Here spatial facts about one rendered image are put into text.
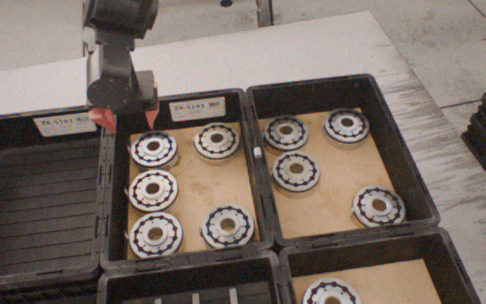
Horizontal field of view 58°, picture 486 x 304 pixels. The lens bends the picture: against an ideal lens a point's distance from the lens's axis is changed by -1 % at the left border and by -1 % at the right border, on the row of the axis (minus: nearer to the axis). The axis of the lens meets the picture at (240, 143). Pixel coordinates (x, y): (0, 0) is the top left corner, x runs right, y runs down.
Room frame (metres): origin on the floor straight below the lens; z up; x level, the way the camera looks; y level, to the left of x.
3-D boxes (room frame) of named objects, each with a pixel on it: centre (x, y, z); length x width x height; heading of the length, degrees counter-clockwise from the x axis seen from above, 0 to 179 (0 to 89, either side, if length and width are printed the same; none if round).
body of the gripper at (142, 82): (0.50, 0.18, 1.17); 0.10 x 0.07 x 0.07; 96
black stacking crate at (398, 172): (0.55, -0.18, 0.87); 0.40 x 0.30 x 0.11; 6
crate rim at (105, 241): (0.52, 0.11, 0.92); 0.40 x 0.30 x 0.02; 6
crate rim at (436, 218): (0.55, -0.18, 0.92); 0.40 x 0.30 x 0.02; 6
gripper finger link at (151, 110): (0.51, 0.16, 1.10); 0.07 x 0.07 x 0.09; 6
